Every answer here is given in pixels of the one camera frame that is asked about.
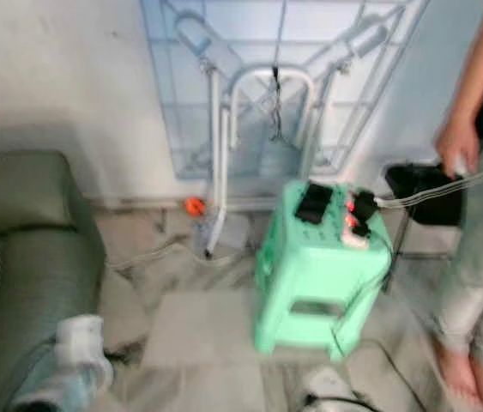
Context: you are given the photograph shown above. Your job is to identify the white power cable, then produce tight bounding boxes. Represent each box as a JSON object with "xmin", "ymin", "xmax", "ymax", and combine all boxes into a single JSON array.
[{"xmin": 376, "ymin": 166, "xmax": 483, "ymax": 210}]

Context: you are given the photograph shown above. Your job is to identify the grey-green sofa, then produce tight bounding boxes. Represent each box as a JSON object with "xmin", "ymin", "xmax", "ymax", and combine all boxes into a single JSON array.
[{"xmin": 0, "ymin": 149, "xmax": 106, "ymax": 412}]

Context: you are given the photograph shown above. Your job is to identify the person right hand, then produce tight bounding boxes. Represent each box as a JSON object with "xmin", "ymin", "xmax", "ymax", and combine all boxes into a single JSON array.
[{"xmin": 434, "ymin": 116, "xmax": 483, "ymax": 178}]

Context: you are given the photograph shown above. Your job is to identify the white power strip red switches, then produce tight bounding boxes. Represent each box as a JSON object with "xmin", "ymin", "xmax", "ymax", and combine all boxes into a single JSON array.
[{"xmin": 343, "ymin": 194, "xmax": 373, "ymax": 251}]

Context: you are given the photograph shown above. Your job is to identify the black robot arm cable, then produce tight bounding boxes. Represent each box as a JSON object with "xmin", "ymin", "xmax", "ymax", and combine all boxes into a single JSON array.
[{"xmin": 300, "ymin": 395, "xmax": 381, "ymax": 412}]

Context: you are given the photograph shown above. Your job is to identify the small black plug adapter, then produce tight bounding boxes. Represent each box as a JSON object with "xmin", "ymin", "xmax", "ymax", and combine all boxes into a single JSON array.
[{"xmin": 350, "ymin": 190, "xmax": 382, "ymax": 238}]

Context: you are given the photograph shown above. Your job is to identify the mint green plastic stool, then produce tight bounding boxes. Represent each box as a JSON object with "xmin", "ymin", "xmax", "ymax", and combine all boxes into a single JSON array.
[{"xmin": 253, "ymin": 178, "xmax": 395, "ymax": 359}]

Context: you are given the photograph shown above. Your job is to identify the white metal tube frame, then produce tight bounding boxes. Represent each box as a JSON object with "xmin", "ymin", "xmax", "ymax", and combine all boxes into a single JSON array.
[{"xmin": 202, "ymin": 64, "xmax": 329, "ymax": 259}]

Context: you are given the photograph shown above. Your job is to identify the black hanging cord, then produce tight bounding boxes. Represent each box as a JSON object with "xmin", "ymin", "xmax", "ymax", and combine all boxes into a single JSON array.
[{"xmin": 268, "ymin": 66, "xmax": 286, "ymax": 143}]

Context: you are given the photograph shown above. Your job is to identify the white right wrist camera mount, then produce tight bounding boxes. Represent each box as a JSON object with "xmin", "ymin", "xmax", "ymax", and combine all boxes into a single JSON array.
[{"xmin": 300, "ymin": 367, "xmax": 359, "ymax": 405}]

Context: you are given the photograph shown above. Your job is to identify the small orange object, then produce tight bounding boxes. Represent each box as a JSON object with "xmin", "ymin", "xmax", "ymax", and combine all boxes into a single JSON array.
[{"xmin": 183, "ymin": 196, "xmax": 207, "ymax": 218}]

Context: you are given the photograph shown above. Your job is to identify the person in light trousers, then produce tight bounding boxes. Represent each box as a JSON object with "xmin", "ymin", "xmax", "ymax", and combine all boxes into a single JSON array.
[{"xmin": 430, "ymin": 64, "xmax": 483, "ymax": 412}]

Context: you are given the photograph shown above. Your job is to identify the light blue grid panel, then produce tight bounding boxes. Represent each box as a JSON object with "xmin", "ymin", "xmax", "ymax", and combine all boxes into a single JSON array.
[{"xmin": 139, "ymin": 0, "xmax": 432, "ymax": 182}]

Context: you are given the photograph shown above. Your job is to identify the large black power adapter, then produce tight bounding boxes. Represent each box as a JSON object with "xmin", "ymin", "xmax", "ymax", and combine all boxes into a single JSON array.
[{"xmin": 293, "ymin": 182, "xmax": 335, "ymax": 227}]

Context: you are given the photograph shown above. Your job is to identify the black bag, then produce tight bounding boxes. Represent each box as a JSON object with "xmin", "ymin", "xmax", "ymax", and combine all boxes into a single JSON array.
[{"xmin": 384, "ymin": 162, "xmax": 468, "ymax": 229}]

